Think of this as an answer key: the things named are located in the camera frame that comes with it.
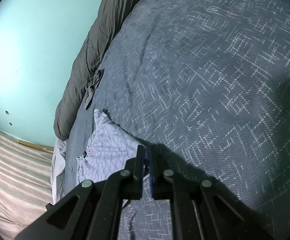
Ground light blue plaid shorts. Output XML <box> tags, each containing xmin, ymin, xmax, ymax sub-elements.
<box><xmin>76</xmin><ymin>109</ymin><xmax>145</xmax><ymax>184</ymax></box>

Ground light grey crumpled sheet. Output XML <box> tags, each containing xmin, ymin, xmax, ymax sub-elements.
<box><xmin>51</xmin><ymin>138</ymin><xmax>66</xmax><ymax>204</ymax></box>

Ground striped beige curtain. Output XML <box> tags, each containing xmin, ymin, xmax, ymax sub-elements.
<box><xmin>0</xmin><ymin>131</ymin><xmax>52</xmax><ymax>239</ymax></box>

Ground dark grey crumpled garment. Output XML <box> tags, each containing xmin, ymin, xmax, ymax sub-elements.
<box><xmin>84</xmin><ymin>69</ymin><xmax>104</xmax><ymax>110</ymax></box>

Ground blue patterned bed cover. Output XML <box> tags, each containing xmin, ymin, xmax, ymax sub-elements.
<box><xmin>64</xmin><ymin>0</ymin><xmax>290</xmax><ymax>239</ymax></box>

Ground dark grey rolled duvet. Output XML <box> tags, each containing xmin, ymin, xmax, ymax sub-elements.
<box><xmin>53</xmin><ymin>0</ymin><xmax>140</xmax><ymax>141</ymax></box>

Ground wooden stick by wall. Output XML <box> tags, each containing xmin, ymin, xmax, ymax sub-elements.
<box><xmin>17</xmin><ymin>140</ymin><xmax>54</xmax><ymax>152</ymax></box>

